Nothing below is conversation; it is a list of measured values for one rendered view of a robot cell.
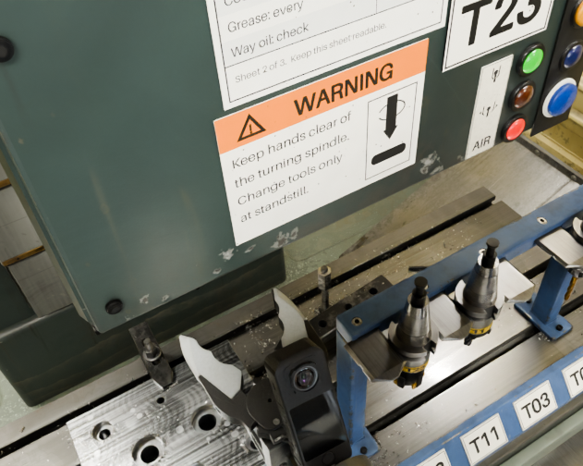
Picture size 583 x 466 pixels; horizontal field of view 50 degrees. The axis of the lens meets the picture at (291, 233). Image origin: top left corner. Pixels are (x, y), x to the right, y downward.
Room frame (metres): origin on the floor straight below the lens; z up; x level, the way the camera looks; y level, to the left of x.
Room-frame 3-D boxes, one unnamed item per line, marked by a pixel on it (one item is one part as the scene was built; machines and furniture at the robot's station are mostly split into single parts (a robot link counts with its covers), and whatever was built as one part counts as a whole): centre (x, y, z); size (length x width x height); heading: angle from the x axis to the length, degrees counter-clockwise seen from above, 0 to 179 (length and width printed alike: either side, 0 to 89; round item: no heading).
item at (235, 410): (0.28, 0.06, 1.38); 0.09 x 0.05 x 0.02; 52
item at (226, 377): (0.32, 0.09, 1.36); 0.09 x 0.03 x 0.06; 52
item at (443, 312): (0.47, -0.19, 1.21); 0.07 x 0.05 x 0.01; 27
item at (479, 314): (0.49, -0.24, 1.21); 0.06 x 0.06 x 0.03
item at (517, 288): (0.52, -0.29, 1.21); 0.07 x 0.05 x 0.01; 27
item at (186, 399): (0.45, 0.20, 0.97); 0.29 x 0.23 x 0.05; 117
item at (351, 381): (0.47, -0.07, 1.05); 0.10 x 0.05 x 0.30; 27
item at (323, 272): (0.73, -0.05, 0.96); 0.03 x 0.03 x 0.13
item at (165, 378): (0.59, 0.25, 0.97); 0.13 x 0.03 x 0.15; 27
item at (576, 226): (0.59, -0.44, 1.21); 0.06 x 0.06 x 0.03
